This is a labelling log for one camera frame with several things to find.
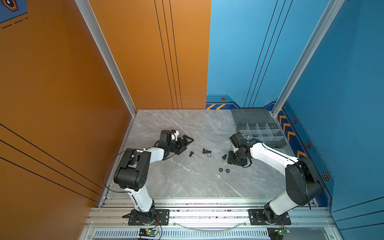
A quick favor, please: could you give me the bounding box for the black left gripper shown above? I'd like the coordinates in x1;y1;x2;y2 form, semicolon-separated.
167;135;194;155

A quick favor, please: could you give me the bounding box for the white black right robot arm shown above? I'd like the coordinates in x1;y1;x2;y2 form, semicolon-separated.
228;133;325;225

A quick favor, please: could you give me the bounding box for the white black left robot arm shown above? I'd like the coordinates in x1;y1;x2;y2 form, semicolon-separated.
113;130;194;225

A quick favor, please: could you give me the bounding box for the grey compartment organizer box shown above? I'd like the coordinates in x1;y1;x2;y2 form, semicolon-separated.
232;108;287;149

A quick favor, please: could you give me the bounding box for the right green circuit board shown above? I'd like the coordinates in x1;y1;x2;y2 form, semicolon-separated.
267;228;291;240

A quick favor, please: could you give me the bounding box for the green circuit board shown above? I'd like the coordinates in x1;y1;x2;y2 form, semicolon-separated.
139;229;159;239
267;228;291;240

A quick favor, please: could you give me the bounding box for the left green circuit board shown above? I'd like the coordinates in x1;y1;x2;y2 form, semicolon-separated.
139;229;159;239

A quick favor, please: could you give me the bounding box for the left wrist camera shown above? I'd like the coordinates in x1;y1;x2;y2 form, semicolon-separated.
171;130;179;141

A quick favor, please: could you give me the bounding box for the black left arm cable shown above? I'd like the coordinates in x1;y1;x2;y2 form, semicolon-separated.
102;148;142;194

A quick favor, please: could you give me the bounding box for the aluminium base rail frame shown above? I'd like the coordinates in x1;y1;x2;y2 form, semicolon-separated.
80;198;343;240

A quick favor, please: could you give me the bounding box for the aluminium left corner post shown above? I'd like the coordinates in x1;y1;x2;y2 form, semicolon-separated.
75;0;137;117

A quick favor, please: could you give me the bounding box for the aluminium corner post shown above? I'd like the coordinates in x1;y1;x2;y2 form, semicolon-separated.
271;0;345;117
75;0;137;117

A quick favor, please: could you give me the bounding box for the aluminium right corner post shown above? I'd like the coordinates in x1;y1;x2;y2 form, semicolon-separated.
271;0;345;117

